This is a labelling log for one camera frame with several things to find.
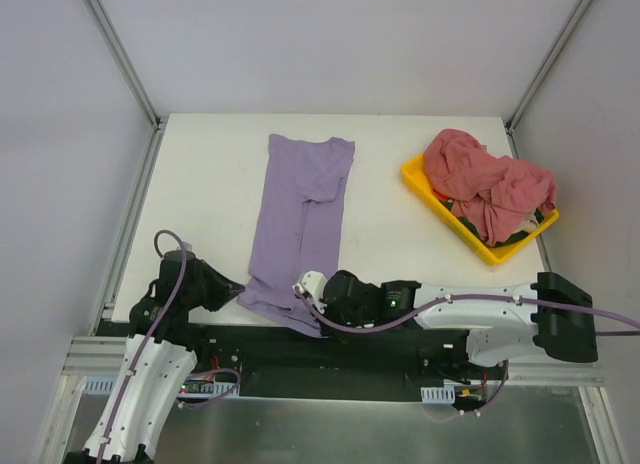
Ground white cloth in tray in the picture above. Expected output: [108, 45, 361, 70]
[514, 215, 540, 234]

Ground pink t shirt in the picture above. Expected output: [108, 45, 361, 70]
[423, 129, 557, 216]

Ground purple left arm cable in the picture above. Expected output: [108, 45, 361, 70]
[97, 229, 241, 464]

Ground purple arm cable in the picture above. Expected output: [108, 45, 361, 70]
[294, 283, 640, 343]
[97, 229, 241, 464]

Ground right aluminium frame post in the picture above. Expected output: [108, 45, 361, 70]
[504, 0, 597, 136]

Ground purple t shirt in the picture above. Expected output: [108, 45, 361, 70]
[238, 134, 355, 337]

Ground left aluminium frame post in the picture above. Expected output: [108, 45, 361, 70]
[82, 0, 163, 131]

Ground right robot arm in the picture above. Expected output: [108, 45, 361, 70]
[292, 270, 598, 379]

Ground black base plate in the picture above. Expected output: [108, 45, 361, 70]
[179, 324, 505, 402]

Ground yellow plastic tray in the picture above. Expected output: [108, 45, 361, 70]
[400, 155, 560, 266]

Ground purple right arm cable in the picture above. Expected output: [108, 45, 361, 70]
[294, 283, 640, 343]

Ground green t shirt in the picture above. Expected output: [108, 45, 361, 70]
[440, 198, 545, 248]

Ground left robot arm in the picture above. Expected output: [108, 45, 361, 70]
[64, 250, 243, 463]

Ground white slotted cable duct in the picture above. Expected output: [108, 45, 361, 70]
[84, 377, 240, 401]

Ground aluminium frame post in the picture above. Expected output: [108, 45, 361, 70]
[504, 0, 597, 136]
[82, 0, 163, 131]

